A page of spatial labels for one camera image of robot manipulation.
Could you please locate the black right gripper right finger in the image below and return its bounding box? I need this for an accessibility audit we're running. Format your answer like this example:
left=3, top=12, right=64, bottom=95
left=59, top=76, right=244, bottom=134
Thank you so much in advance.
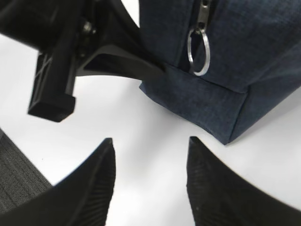
left=186, top=137, right=301, bottom=226

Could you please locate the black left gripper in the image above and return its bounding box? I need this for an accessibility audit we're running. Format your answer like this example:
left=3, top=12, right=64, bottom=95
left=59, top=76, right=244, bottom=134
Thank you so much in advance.
left=0, top=0, right=165, bottom=122

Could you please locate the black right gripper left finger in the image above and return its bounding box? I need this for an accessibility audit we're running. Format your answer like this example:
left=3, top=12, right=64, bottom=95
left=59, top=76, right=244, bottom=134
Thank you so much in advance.
left=0, top=138, right=116, bottom=226

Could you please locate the dark blue lunch bag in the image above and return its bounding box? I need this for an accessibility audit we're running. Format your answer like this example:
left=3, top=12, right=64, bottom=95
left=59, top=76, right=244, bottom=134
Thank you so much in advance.
left=139, top=0, right=301, bottom=144

